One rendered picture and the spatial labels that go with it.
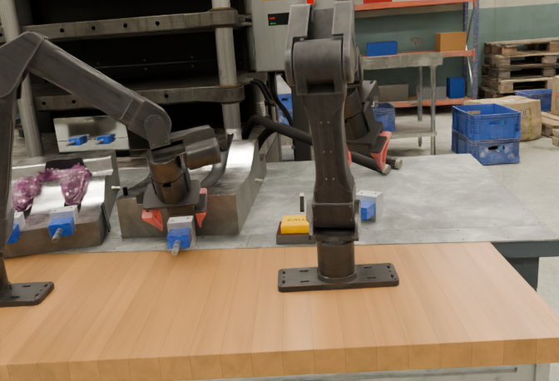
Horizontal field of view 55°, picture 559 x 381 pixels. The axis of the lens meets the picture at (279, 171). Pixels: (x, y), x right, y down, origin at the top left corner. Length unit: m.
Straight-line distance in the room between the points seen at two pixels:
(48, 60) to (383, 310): 0.65
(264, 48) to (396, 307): 1.27
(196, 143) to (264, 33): 1.02
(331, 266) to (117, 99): 0.45
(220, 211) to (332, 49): 0.52
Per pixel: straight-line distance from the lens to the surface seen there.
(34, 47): 0.92
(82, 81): 0.94
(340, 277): 0.90
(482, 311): 0.86
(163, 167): 0.96
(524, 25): 8.15
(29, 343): 0.90
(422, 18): 7.86
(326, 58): 0.74
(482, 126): 4.72
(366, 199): 1.18
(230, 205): 1.13
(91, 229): 1.19
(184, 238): 1.07
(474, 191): 1.39
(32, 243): 1.22
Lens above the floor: 1.21
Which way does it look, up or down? 15 degrees down
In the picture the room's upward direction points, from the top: 4 degrees counter-clockwise
